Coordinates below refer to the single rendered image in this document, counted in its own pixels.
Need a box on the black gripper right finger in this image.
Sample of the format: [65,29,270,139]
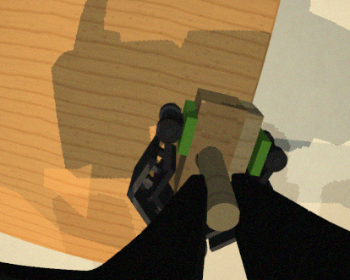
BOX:
[231,173,350,280]

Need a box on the olive-brown cylinder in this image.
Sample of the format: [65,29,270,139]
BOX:
[198,147,240,231]

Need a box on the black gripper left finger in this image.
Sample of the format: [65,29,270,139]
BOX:
[0,174,207,280]

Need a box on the light wooden board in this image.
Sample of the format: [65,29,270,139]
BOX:
[0,0,281,263]

